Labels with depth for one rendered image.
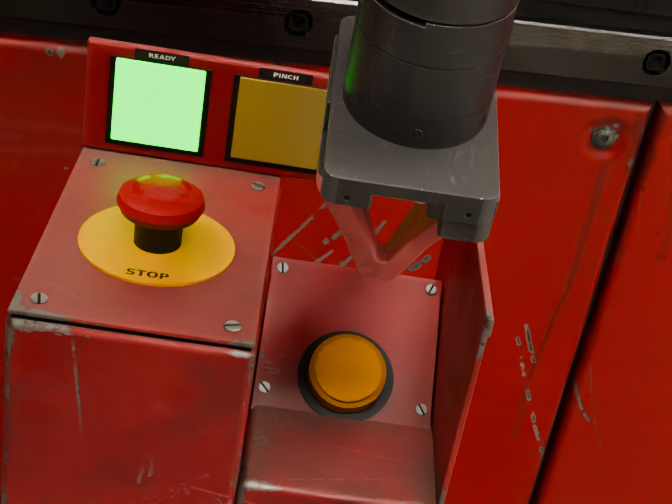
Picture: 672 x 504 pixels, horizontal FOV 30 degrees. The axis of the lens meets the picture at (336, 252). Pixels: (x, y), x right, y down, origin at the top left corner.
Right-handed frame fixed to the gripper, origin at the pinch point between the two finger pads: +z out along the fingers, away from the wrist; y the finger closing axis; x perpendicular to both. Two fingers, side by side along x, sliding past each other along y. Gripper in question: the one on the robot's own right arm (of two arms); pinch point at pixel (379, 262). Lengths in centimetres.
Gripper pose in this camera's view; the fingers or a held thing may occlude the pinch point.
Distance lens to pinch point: 55.3
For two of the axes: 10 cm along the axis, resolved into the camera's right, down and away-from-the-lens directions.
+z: -1.3, 6.9, 7.1
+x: -9.9, -1.4, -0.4
